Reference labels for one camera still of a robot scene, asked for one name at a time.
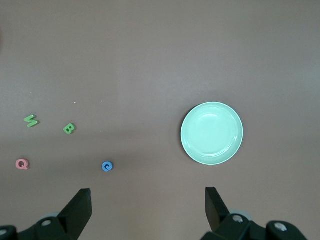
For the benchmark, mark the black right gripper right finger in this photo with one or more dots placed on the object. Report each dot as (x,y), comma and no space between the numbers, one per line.
(215,212)

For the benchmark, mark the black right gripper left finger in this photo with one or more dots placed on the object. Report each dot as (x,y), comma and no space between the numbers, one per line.
(77,212)

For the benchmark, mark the blue letter C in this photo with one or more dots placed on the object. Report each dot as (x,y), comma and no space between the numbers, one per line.
(103,167)

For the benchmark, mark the pink letter Q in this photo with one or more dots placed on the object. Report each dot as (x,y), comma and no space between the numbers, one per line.
(18,163)

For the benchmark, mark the green letter B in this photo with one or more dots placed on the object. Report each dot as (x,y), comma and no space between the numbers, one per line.
(67,129)

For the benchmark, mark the green letter M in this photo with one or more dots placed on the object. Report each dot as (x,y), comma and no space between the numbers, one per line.
(30,121)

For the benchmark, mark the mint green plate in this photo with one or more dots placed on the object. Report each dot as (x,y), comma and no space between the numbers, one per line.
(212,133)

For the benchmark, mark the brown table mat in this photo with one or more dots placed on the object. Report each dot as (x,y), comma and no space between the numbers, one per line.
(150,62)

